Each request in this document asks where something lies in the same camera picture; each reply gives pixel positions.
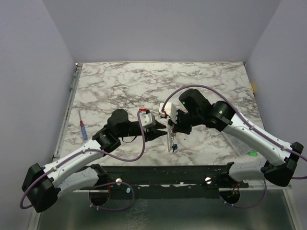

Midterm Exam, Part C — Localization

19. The key with green tag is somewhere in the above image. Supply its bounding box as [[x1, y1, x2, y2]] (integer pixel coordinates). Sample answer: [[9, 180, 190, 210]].
[[248, 151, 258, 157]]

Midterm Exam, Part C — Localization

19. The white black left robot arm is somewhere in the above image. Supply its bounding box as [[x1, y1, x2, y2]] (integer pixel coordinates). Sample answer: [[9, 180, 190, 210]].
[[20, 109, 167, 213]]

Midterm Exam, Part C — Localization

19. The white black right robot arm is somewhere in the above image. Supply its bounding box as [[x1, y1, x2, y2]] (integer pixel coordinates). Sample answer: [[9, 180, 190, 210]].
[[159, 85, 304, 187]]

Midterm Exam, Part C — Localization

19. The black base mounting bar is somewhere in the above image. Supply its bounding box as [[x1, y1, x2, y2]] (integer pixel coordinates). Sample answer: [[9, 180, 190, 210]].
[[89, 164, 248, 199]]

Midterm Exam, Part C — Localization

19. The clear plastic box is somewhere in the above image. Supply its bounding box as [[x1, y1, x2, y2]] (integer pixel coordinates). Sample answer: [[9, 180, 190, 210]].
[[222, 132, 253, 156]]

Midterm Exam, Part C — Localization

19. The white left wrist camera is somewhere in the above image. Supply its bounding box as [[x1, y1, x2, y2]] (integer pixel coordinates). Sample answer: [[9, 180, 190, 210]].
[[139, 108, 156, 129]]

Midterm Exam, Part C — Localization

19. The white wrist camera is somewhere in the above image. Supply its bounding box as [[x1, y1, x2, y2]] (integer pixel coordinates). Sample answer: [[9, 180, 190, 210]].
[[139, 108, 156, 129], [159, 102, 177, 124]]

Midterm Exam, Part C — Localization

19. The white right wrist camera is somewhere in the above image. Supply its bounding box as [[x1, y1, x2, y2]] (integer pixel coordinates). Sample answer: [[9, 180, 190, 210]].
[[159, 102, 177, 124]]

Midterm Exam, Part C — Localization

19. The blue handled screwdriver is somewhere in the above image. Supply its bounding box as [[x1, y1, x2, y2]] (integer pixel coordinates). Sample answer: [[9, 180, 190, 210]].
[[78, 110, 88, 141]]

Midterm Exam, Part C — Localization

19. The aluminium table edge rail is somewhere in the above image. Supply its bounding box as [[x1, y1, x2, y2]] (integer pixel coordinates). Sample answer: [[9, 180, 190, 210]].
[[52, 63, 83, 161]]

